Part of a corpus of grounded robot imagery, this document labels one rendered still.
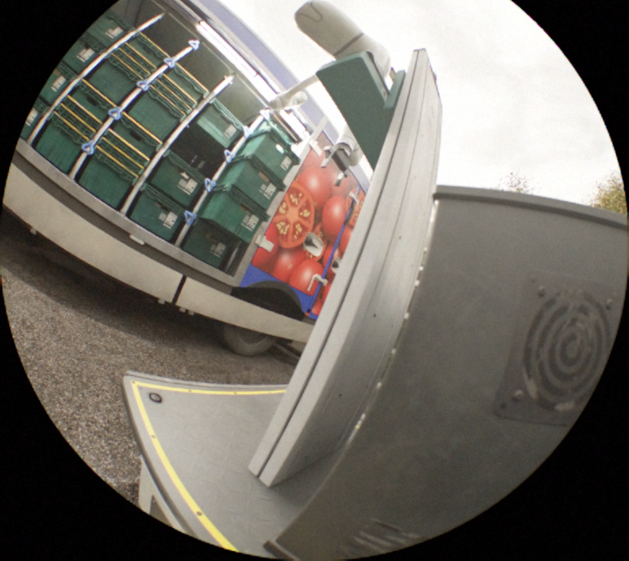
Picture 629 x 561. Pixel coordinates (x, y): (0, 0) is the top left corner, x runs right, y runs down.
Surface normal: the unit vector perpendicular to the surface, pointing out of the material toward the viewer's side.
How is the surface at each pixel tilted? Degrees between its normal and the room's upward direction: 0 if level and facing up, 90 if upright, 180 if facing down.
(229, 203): 97
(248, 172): 97
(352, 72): 180
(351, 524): 90
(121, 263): 90
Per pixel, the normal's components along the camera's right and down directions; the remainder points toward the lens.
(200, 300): 0.74, 0.13
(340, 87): -0.39, 0.88
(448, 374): -0.52, -0.44
